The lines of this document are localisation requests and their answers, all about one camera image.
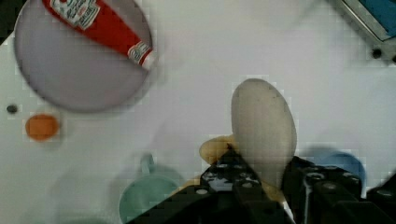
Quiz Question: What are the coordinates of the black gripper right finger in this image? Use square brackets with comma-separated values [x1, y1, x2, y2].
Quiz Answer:
[281, 157, 396, 224]

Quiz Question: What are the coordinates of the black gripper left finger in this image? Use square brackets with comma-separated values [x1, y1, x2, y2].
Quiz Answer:
[126, 149, 294, 224]

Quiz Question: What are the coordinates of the peeled toy banana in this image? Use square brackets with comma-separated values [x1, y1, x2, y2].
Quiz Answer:
[199, 78, 297, 203]

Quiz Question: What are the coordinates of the green mug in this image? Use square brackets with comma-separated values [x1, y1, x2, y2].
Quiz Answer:
[119, 154, 184, 224]

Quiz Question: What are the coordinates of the blue cup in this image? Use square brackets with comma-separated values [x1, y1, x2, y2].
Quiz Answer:
[304, 147, 367, 197]

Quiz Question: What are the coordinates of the orange toy fruit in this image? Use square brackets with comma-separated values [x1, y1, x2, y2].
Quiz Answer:
[25, 114, 60, 141]

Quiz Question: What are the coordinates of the grey round plate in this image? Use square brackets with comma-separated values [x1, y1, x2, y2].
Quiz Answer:
[14, 0, 149, 113]

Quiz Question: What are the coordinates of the red ketchup bottle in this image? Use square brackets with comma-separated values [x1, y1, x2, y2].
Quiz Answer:
[42, 0, 157, 70]

